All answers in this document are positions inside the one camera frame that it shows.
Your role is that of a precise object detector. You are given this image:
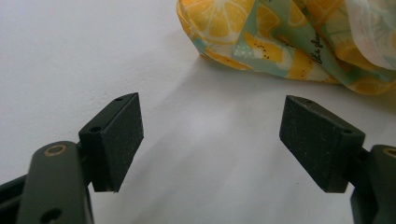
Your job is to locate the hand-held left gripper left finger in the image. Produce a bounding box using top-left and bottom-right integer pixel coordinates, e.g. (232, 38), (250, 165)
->
(78, 91), (145, 193)

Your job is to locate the lemon print cloth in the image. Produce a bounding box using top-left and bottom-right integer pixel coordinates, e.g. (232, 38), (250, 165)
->
(176, 0), (396, 96)

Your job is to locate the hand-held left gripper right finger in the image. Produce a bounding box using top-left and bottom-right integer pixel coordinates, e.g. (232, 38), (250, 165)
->
(278, 94), (366, 194)

